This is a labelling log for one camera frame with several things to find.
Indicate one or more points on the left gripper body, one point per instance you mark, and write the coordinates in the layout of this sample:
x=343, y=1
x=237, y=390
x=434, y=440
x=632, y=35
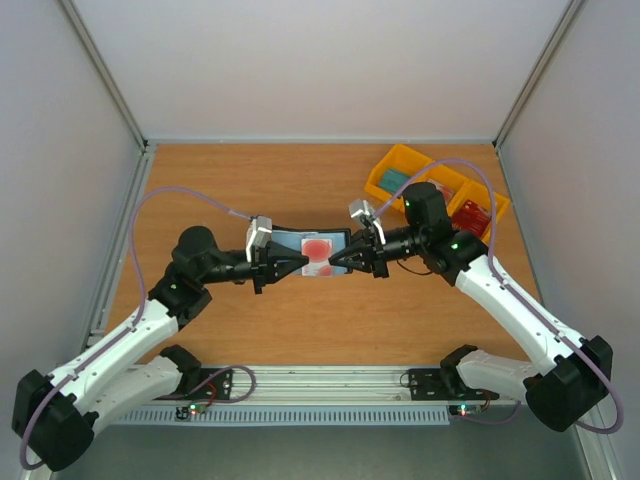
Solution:
x=259, y=267

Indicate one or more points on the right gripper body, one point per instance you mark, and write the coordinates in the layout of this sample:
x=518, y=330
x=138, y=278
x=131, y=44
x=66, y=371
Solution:
x=376, y=254

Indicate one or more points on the black card holder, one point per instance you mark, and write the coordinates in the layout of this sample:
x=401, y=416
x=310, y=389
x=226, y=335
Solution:
x=293, y=240

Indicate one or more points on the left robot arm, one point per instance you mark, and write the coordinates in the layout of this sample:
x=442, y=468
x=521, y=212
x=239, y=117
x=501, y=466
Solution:
x=57, y=415

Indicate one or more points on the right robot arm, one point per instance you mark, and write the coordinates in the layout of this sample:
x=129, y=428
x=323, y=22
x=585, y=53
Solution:
x=565, y=375

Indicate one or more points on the green card stack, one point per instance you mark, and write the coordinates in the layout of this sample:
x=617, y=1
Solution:
x=392, y=180

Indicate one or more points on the red circle card stack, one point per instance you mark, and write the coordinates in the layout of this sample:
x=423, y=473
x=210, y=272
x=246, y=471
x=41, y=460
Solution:
x=447, y=192

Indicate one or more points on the yellow bin with green cards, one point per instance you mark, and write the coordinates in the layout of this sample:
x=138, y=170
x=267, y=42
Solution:
x=397, y=154

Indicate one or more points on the yellow bin with circle cards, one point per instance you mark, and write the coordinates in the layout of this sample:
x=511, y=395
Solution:
x=442, y=174

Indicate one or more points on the yellow bin with red cards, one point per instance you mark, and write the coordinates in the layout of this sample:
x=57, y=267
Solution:
x=478, y=193

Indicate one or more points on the right circuit board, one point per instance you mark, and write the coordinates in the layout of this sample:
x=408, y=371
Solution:
x=465, y=410

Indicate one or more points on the circuit board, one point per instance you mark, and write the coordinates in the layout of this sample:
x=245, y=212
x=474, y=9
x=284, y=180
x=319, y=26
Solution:
x=465, y=410
x=192, y=411

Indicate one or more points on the left circuit board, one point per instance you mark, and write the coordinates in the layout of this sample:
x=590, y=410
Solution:
x=192, y=411

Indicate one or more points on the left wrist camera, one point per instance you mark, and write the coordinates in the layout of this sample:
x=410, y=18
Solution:
x=258, y=235

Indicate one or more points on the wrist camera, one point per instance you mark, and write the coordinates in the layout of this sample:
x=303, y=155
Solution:
x=258, y=235
x=364, y=214

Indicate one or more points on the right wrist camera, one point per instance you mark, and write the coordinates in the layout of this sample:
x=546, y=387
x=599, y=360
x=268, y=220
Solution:
x=364, y=214

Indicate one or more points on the front aluminium rail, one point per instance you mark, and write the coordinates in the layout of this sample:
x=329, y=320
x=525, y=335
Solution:
x=363, y=385

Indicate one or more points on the aluminium rail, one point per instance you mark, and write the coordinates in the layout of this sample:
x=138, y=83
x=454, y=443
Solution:
x=109, y=277
x=363, y=385

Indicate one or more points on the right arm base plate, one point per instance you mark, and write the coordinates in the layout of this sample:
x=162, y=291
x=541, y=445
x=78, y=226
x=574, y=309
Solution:
x=431, y=384

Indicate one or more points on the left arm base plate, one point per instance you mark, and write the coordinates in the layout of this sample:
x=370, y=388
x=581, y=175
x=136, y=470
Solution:
x=207, y=383

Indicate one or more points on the left aluminium rail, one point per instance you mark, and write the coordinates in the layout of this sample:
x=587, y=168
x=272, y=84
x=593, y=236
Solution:
x=109, y=277

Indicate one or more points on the grey slotted cable duct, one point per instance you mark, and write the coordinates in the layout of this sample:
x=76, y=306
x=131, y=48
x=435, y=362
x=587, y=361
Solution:
x=288, y=416

